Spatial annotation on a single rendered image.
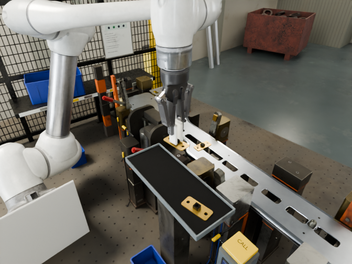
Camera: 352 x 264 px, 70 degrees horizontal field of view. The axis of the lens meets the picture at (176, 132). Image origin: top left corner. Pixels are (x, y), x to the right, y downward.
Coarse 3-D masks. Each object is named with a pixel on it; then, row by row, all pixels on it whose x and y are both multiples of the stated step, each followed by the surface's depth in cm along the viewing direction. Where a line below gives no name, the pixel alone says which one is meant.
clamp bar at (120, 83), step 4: (116, 80) 128; (120, 80) 126; (124, 80) 128; (116, 84) 127; (120, 84) 127; (120, 88) 128; (124, 88) 129; (120, 92) 132; (124, 92) 130; (124, 96) 131; (124, 100) 133; (128, 100) 134
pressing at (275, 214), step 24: (144, 96) 159; (192, 144) 117; (216, 144) 117; (216, 168) 104; (240, 168) 104; (288, 192) 93; (264, 216) 84; (288, 216) 84; (312, 216) 84; (312, 240) 77
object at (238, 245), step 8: (232, 240) 59; (240, 240) 59; (248, 240) 59; (224, 248) 58; (232, 248) 58; (240, 248) 58; (248, 248) 58; (256, 248) 58; (232, 256) 57; (240, 256) 56; (248, 256) 56
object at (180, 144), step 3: (165, 138) 80; (168, 138) 80; (168, 141) 78; (180, 141) 78; (183, 141) 78; (171, 144) 77; (180, 144) 77; (183, 144) 77; (186, 144) 77; (177, 147) 76; (180, 147) 76; (183, 147) 76; (186, 147) 76; (180, 150) 75
